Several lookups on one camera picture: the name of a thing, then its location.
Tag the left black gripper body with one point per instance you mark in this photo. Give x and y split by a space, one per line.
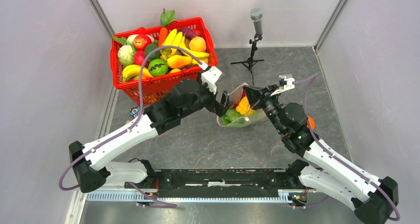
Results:
205 99

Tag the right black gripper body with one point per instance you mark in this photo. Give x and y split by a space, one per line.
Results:
270 103

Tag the toy napa cabbage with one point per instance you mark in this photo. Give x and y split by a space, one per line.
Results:
233 119

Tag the yellow toy bell pepper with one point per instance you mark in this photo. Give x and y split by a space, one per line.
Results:
244 108

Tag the clear zip top bag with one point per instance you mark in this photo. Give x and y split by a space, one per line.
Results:
236 94

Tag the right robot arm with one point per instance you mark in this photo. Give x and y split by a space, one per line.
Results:
372 199

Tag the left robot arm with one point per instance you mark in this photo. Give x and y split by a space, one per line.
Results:
91 162

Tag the black tripod stand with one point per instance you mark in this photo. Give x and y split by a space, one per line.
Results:
251 62

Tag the yellow toy mango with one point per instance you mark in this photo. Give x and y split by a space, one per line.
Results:
178 62

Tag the small round toy watermelon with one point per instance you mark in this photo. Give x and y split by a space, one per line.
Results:
158 67

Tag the red plastic basket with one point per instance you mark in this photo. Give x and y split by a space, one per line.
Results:
153 89

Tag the orange plastic tape dispenser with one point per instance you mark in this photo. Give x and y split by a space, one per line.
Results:
310 123

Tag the toy peach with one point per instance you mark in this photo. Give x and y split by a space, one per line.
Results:
198 44

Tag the purple toy sweet potato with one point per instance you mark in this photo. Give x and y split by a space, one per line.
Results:
188 33

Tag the dark green toy avocado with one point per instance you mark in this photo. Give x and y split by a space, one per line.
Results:
149 51

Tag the pink red toy apple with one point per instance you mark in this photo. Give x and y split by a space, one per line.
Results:
139 58

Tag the green white toy cabbage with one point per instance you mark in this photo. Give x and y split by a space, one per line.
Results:
126 55

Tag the grey microphone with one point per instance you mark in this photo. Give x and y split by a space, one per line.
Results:
256 16

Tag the toy carrot with leaves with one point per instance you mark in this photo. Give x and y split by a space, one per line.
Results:
166 17

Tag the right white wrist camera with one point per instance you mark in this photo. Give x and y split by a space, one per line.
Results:
286 82

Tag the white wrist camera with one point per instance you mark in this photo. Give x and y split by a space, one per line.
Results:
210 75
286 82

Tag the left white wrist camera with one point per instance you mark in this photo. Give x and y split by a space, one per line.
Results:
210 75

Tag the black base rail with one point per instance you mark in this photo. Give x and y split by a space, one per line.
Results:
221 183

